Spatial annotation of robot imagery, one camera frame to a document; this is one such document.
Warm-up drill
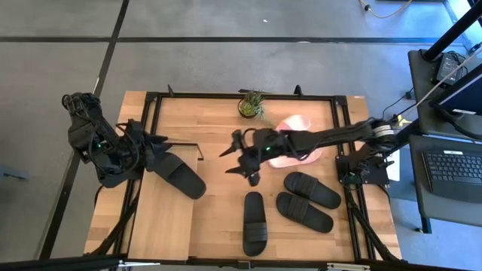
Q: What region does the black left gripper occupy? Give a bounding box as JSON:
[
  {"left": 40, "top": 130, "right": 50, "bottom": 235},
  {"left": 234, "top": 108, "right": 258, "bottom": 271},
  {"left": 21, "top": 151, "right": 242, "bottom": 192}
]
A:
[{"left": 108, "top": 119, "right": 170, "bottom": 175}]

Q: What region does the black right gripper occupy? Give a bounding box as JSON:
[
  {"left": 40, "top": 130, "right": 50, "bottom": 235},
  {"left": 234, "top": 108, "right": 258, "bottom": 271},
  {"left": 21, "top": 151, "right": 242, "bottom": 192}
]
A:
[{"left": 219, "top": 129, "right": 293, "bottom": 187}]

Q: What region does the black slide sandal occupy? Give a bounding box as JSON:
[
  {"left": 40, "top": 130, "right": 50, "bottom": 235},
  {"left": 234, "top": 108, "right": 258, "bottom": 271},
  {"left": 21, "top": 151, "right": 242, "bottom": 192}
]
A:
[
  {"left": 276, "top": 191, "right": 334, "bottom": 234},
  {"left": 152, "top": 150, "right": 208, "bottom": 200},
  {"left": 242, "top": 191, "right": 268, "bottom": 257},
  {"left": 282, "top": 172, "right": 343, "bottom": 210}
]

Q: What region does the pink slide sandal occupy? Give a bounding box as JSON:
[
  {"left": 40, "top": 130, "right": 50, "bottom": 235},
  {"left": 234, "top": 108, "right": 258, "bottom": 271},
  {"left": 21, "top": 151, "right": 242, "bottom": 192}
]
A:
[
  {"left": 276, "top": 114, "right": 312, "bottom": 132},
  {"left": 267, "top": 148, "right": 324, "bottom": 169}
]

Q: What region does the wooden shelf with black legs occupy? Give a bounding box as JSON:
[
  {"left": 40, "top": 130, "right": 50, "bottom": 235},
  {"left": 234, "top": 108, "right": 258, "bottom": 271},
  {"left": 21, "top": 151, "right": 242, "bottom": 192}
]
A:
[{"left": 127, "top": 142, "right": 205, "bottom": 262}]

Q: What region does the potted succulent plant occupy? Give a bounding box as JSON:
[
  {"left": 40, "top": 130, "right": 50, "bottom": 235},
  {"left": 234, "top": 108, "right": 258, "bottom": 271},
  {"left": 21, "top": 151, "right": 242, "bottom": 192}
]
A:
[{"left": 236, "top": 90, "right": 272, "bottom": 125}]

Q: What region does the small black floor object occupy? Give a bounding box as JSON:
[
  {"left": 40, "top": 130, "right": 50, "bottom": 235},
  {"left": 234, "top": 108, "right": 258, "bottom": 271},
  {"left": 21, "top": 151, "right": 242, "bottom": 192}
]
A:
[{"left": 0, "top": 165, "right": 29, "bottom": 181}]

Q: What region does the white paper sheet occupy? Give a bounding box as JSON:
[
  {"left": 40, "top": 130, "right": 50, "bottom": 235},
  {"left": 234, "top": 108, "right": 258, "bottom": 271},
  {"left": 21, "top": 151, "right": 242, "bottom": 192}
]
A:
[{"left": 387, "top": 160, "right": 401, "bottom": 182}]

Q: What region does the black side desk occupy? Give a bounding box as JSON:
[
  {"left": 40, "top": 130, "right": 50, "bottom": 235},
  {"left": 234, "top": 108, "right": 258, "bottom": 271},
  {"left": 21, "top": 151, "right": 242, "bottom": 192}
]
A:
[{"left": 408, "top": 48, "right": 482, "bottom": 234}]

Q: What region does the black keyboard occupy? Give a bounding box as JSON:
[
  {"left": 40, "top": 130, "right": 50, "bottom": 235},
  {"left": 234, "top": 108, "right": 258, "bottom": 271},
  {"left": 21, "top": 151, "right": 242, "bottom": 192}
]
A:
[{"left": 421, "top": 149, "right": 482, "bottom": 204}]

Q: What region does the black power adapter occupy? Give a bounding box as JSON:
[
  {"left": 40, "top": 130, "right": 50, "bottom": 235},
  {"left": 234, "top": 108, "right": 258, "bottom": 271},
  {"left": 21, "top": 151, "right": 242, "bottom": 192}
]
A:
[{"left": 435, "top": 52, "right": 468, "bottom": 87}]

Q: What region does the black computer monitor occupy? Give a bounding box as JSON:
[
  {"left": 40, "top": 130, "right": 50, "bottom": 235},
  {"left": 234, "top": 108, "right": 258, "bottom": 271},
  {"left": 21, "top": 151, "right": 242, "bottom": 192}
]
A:
[{"left": 429, "top": 62, "right": 482, "bottom": 117}]

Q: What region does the black upright pole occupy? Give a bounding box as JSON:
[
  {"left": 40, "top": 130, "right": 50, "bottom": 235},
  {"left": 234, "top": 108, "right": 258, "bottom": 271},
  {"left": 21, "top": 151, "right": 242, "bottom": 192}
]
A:
[{"left": 423, "top": 0, "right": 482, "bottom": 62}]

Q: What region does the black aluminium table frame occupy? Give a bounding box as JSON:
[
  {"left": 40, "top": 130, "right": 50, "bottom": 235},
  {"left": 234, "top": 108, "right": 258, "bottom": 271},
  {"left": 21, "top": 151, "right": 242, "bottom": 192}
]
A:
[{"left": 84, "top": 84, "right": 406, "bottom": 271}]

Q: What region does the silver metal bracket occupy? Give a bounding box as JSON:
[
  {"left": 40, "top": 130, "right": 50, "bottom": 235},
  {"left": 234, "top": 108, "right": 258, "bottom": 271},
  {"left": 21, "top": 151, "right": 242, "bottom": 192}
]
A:
[
  {"left": 326, "top": 262, "right": 371, "bottom": 271},
  {"left": 118, "top": 258, "right": 162, "bottom": 268}
]

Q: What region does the yellow floor cable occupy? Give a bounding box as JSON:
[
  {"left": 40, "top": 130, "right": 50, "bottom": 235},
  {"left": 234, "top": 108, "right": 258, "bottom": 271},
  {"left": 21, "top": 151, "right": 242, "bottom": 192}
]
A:
[{"left": 359, "top": 0, "right": 413, "bottom": 20}]

